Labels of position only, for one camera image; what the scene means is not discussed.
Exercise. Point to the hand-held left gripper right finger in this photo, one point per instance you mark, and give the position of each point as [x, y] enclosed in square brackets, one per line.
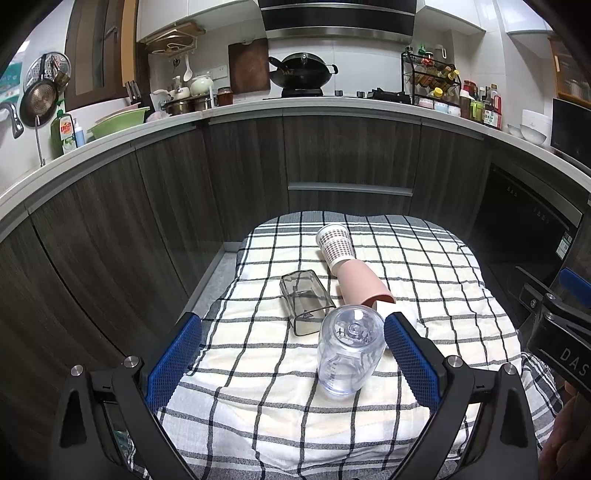
[411, 360]

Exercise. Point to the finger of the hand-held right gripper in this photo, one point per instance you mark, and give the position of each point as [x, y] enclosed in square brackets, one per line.
[535, 286]
[575, 282]

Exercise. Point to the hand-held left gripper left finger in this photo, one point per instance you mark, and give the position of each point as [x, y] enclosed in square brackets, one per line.
[175, 360]

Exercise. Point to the clear plastic cup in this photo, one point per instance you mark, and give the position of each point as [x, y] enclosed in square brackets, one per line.
[346, 364]

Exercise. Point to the pink cup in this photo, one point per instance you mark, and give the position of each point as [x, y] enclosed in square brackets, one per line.
[362, 284]

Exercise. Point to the grey transparent square cup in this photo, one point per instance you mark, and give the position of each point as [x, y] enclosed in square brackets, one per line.
[304, 300]

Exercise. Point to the white dotted paper cup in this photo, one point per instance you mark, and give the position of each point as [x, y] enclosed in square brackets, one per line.
[334, 249]

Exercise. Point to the person's right hand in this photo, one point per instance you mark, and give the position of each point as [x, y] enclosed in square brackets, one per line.
[570, 438]

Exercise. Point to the grey plaid clothing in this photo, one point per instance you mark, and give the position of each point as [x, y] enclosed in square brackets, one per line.
[538, 383]

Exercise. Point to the black built-in dishwasher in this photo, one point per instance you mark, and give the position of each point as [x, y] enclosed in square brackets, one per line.
[521, 230]

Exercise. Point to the black white checked cloth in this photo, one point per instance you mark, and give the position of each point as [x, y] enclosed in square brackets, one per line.
[258, 369]

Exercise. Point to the black microwave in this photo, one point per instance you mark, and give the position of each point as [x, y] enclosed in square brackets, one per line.
[572, 129]

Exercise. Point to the dark wood kitchen cabinets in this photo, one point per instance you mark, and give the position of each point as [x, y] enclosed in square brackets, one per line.
[138, 207]

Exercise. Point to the stack of white bowls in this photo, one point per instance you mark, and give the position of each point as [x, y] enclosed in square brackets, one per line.
[536, 127]

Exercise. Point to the group of sauce bottles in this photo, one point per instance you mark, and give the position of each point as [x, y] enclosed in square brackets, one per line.
[485, 106]

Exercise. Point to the black spice rack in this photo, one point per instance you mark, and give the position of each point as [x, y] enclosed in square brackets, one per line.
[431, 83]

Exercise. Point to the white kitchen countertop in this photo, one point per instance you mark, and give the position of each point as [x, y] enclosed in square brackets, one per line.
[138, 134]

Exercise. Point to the blue bottle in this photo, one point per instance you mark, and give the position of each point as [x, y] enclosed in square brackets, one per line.
[80, 134]

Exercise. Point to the green plastic basin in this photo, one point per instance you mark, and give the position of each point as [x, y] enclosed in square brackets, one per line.
[117, 122]

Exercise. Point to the green dish soap bottle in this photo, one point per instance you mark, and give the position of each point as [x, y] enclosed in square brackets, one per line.
[63, 134]

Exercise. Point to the steel pots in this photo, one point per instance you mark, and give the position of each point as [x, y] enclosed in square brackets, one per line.
[187, 105]

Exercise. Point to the black gas stove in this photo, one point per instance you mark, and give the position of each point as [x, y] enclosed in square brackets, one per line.
[351, 94]

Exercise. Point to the red glass jar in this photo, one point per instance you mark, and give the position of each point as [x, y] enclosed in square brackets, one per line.
[225, 97]

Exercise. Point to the knife block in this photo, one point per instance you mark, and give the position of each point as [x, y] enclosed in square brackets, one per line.
[134, 92]

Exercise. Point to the white teapot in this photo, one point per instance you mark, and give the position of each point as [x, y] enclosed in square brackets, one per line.
[202, 85]

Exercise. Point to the white ladle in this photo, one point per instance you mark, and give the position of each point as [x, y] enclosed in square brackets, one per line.
[188, 71]

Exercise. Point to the steel faucet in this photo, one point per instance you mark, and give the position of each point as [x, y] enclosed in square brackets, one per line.
[11, 117]

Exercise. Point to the hanging frying pan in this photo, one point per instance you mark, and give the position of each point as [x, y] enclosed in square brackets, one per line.
[37, 101]

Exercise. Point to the brown wooden cutting board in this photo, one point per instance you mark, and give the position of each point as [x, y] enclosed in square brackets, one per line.
[249, 67]

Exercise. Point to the black wok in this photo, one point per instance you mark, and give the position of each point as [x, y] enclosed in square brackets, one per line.
[302, 69]

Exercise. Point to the perforated steel steamer plate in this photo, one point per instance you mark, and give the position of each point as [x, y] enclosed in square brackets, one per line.
[57, 64]

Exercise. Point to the black range hood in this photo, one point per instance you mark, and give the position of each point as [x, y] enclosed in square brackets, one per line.
[337, 18]

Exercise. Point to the wall rack with boards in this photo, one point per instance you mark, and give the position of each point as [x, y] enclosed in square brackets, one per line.
[173, 39]

